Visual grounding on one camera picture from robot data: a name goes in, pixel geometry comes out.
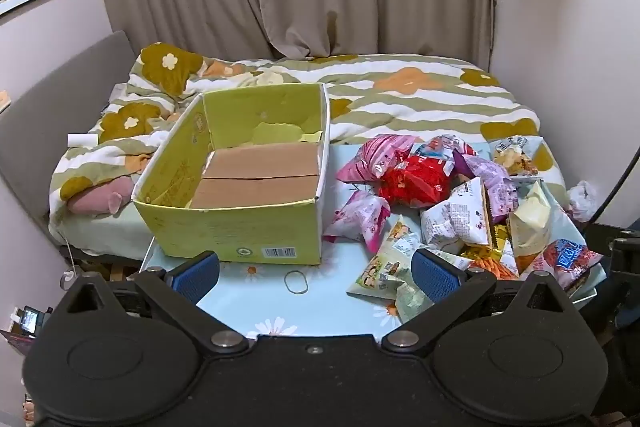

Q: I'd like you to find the cream snack packet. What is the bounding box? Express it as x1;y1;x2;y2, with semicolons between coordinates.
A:
507;179;553;265

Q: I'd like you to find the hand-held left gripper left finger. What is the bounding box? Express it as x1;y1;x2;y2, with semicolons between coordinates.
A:
55;251;249;356

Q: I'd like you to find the yellow-green cardboard box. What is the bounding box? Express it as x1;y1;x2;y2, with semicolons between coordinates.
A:
131;83;331;265

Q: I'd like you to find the black metal frame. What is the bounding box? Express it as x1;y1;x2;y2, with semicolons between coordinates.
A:
582;222;640;348

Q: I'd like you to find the green and white snack packet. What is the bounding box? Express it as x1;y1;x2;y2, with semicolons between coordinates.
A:
387;282;436;324
346;215;428;303

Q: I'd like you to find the rubber band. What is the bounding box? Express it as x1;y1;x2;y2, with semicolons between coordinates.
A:
283;270;309;294

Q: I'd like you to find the grey crisps packet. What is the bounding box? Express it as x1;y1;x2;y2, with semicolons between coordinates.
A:
490;134;541;178

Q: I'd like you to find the grey bed headboard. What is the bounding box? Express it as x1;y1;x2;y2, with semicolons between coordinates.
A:
0;30;136;228

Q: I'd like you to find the red and white snack packet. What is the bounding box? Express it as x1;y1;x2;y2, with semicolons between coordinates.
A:
535;237;606;290

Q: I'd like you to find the black cable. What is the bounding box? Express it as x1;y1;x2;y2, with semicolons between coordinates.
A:
589;132;640;225

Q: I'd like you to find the striped floral blanket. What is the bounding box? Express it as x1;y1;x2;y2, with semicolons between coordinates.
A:
50;53;568;258

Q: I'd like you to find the purple snack packet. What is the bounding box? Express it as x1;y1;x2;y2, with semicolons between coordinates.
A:
457;152;521;225

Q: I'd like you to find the wooden bed frame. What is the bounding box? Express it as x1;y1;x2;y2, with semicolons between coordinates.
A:
60;247;146;283

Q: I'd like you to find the gold and orange snack packet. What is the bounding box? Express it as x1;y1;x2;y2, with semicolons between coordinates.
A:
450;227;521;280

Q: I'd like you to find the pink pillow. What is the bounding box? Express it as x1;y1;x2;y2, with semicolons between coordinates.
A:
66;174;135;215

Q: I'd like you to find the white plastic bag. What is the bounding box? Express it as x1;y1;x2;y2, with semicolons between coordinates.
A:
566;180;598;223

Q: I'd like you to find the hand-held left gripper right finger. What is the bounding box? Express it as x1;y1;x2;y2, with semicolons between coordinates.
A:
381;249;581;356

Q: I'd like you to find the small screen device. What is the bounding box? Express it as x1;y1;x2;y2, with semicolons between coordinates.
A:
10;305;53;338

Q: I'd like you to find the pink and white snack packet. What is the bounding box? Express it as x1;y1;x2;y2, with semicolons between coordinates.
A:
323;189;392;253

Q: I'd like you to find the person's blue jeans leg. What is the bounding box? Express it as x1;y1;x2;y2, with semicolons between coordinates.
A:
615;287;640;333

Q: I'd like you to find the blue and white snack packet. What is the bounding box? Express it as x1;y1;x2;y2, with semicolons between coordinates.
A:
412;134;476;162

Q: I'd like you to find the mustard floral pillow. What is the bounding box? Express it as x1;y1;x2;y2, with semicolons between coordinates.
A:
131;42;211;98

